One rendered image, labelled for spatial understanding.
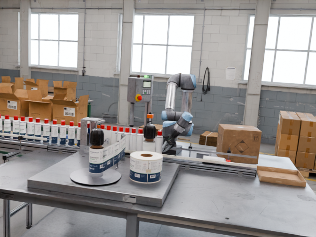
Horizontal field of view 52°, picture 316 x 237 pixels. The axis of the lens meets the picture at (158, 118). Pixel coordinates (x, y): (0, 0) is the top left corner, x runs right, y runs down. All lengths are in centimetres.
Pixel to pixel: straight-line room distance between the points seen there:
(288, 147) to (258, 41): 296
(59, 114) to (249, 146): 247
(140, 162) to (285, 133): 382
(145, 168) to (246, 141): 102
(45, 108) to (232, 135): 261
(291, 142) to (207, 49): 333
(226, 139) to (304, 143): 302
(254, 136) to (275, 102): 505
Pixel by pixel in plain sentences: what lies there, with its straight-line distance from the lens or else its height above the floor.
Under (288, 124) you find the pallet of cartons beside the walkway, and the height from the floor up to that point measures 80.
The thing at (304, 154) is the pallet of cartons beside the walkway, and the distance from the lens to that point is 557.
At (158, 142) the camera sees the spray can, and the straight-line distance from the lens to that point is 248.
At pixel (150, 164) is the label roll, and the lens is 193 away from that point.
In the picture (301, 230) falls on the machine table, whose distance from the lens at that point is 180.
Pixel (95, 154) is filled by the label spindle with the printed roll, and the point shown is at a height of 104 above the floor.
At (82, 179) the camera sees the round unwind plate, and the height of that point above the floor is 89.
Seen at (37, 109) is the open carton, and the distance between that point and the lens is 450.
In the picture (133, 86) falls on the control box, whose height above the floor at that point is 141.
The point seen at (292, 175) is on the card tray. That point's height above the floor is 83.
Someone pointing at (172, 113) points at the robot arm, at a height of 122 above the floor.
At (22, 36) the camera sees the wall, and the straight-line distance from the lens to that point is 1030.
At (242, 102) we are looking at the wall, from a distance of 772.
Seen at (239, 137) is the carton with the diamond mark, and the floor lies 106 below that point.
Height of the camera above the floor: 157
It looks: 9 degrees down
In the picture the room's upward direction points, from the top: 4 degrees clockwise
